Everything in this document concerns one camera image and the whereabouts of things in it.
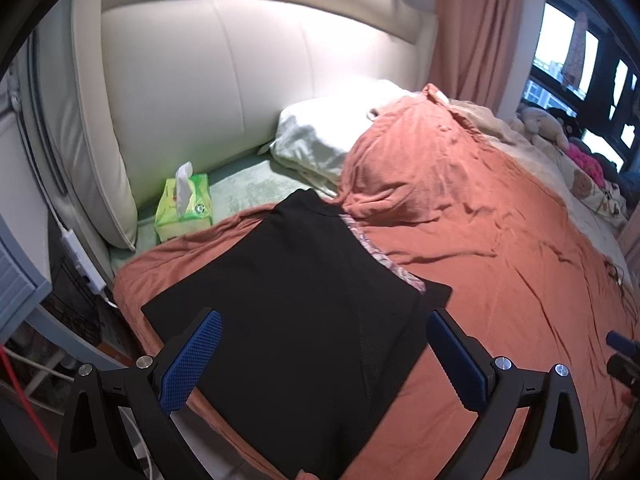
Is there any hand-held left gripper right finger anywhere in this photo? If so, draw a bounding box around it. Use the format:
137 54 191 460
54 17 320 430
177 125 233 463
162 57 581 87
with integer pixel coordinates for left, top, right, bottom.
426 308 591 480

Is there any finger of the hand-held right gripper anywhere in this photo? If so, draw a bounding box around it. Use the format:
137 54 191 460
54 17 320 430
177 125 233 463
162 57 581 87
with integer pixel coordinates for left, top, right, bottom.
606 331 640 357

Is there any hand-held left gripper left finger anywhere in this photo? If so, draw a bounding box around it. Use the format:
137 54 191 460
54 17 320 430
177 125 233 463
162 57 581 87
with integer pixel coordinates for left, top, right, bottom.
57 308 223 480

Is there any black shirt with floral trim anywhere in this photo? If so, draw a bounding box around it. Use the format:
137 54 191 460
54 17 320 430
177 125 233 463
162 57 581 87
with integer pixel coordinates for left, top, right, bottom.
141 189 453 480

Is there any orange blanket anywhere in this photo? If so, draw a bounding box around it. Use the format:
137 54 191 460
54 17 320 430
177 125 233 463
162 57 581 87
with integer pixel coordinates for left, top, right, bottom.
112 84 640 480

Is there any teddy bear print pillow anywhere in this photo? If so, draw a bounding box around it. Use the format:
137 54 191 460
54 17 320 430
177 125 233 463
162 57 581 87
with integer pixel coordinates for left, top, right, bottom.
570 167 628 218

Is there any green tissue pack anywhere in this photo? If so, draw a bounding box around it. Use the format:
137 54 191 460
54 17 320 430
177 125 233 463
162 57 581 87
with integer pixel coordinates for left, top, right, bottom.
154 161 213 245

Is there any white power strip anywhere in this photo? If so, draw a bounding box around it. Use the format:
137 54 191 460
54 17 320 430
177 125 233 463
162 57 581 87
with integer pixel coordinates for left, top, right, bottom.
60 227 108 296

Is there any pale green bed sheet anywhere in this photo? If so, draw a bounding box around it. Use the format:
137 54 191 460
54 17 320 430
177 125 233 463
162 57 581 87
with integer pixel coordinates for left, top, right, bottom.
107 152 341 278

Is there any pink cloth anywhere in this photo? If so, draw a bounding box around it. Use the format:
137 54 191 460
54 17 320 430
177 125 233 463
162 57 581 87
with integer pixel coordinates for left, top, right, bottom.
565 140 608 183

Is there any grey bedside cabinet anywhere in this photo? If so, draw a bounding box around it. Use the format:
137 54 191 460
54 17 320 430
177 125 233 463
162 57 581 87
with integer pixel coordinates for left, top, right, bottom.
0 215 126 376

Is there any black spotted plush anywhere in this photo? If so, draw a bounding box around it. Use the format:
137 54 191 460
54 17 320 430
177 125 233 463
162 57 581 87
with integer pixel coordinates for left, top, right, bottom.
547 107 586 138

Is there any grey plush toy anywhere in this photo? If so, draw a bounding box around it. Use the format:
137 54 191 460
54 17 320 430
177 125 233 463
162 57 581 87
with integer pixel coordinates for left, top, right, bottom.
510 105 571 151

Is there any white pillow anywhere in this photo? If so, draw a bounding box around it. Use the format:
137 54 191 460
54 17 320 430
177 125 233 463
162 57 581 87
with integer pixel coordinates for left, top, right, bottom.
270 80 416 196

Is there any cream padded headboard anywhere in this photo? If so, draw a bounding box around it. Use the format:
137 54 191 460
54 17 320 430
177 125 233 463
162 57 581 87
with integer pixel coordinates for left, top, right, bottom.
72 0 441 251

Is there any hanging patterned garment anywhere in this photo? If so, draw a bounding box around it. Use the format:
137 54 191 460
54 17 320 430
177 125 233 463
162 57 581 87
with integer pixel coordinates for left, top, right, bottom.
562 10 590 91

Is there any window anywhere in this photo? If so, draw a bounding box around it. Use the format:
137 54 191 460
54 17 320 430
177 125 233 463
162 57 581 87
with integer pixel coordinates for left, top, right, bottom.
520 0 640 176

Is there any salmon pink curtain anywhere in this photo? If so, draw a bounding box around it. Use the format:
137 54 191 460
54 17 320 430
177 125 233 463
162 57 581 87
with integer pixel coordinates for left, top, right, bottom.
407 0 551 121

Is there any black cable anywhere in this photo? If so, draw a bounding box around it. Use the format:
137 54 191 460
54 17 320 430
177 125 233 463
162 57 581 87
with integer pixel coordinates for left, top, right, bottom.
602 257 636 301

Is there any red cable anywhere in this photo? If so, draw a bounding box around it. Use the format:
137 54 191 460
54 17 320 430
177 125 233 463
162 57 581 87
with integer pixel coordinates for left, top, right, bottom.
0 345 58 456

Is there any white power cord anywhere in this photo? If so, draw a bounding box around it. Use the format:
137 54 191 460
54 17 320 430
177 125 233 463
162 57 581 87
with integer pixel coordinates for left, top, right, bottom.
20 90 68 233

